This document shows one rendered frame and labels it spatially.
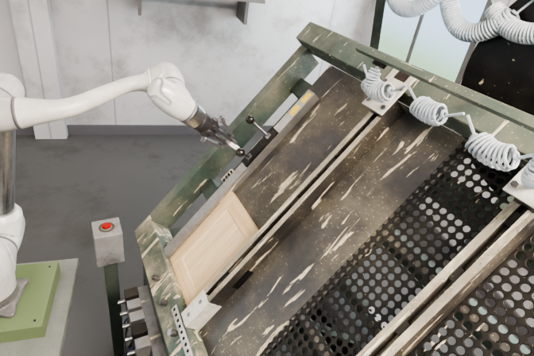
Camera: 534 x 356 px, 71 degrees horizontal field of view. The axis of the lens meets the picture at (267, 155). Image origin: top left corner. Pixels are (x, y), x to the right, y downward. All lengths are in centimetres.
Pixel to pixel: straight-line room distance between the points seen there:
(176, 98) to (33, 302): 99
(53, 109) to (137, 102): 318
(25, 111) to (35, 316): 80
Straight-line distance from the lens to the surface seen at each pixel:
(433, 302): 107
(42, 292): 182
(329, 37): 165
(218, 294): 141
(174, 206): 187
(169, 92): 128
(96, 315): 274
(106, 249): 187
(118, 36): 426
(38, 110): 133
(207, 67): 437
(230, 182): 160
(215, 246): 155
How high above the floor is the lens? 214
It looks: 29 degrees down
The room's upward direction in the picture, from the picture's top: 9 degrees clockwise
